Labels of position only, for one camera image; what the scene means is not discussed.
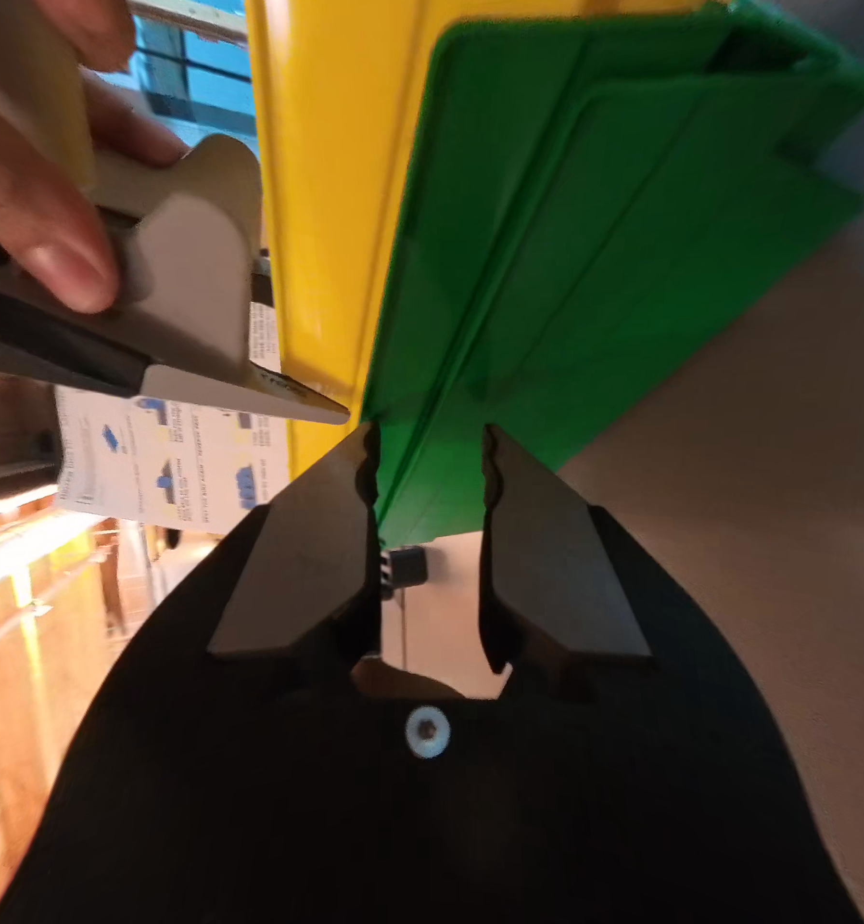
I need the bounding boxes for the black ribbed knob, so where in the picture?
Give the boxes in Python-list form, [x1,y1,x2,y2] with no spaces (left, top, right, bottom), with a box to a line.
[380,547,430,590]

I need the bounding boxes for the yellow plastic bin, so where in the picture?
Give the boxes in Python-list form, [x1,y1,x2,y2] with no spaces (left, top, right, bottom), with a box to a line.
[244,0,714,483]

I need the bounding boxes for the green plastic bin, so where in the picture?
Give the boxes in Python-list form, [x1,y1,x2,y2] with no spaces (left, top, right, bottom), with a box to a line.
[360,0,864,551]

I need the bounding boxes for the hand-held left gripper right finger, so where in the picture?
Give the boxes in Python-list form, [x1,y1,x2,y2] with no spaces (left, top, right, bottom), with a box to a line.
[478,424,654,674]

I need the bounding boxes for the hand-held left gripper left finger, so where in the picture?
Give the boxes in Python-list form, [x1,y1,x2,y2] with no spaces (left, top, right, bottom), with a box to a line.
[208,422,384,661]

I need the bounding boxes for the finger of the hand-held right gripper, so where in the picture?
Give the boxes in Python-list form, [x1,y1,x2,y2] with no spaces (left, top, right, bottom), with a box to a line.
[140,363,351,427]

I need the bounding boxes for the white printed bin label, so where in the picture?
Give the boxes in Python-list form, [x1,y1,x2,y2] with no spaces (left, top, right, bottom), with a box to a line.
[55,302,292,537]

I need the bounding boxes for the person's right hand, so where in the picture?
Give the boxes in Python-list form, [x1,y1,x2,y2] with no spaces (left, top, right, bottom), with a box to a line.
[0,0,189,315]

